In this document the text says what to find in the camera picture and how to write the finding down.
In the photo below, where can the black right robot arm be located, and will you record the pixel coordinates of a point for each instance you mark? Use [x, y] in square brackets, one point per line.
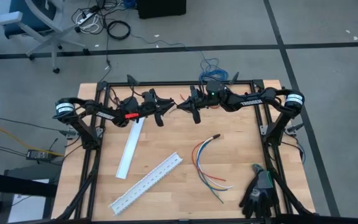
[250, 102]

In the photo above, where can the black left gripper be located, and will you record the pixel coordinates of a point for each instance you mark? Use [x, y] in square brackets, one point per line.
[149, 107]

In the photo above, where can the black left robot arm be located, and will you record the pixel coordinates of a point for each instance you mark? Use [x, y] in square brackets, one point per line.
[104, 114]

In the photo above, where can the black desk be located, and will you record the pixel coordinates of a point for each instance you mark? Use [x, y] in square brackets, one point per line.
[11, 183]

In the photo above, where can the gray office chair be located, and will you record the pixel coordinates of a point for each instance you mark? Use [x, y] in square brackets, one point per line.
[54, 34]

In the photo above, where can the gray and black work glove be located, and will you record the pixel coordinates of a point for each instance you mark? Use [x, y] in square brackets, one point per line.
[261, 186]

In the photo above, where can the black power adapter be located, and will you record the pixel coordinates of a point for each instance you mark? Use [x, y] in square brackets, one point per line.
[37, 154]

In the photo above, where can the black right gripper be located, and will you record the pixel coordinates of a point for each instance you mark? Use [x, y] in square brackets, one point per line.
[196, 107]

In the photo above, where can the white power strip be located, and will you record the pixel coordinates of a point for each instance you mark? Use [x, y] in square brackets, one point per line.
[85, 18]

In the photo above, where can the white flat duct cover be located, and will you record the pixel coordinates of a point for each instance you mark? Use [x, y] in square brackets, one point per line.
[129, 152]

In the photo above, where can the black box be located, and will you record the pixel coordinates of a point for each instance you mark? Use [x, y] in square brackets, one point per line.
[160, 9]

